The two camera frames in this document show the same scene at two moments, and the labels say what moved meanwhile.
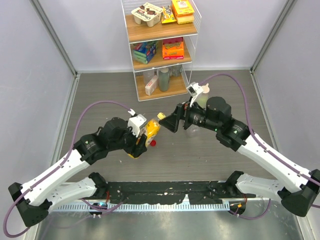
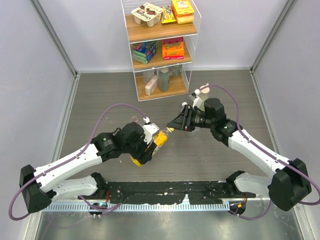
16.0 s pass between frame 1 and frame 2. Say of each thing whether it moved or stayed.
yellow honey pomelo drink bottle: moved
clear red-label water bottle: moved
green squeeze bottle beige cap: stayed
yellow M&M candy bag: stayed
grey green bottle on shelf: stayed
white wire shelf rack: stayed
